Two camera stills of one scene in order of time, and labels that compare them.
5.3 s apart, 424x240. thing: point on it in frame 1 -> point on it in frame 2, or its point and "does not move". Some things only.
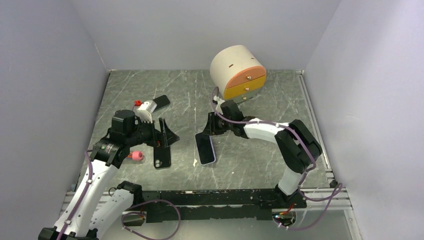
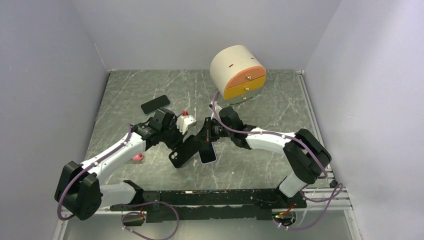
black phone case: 162,157 -> 185,151
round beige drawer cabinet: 237,73 does not move
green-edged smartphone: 162,102 does not move
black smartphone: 205,148 does not move
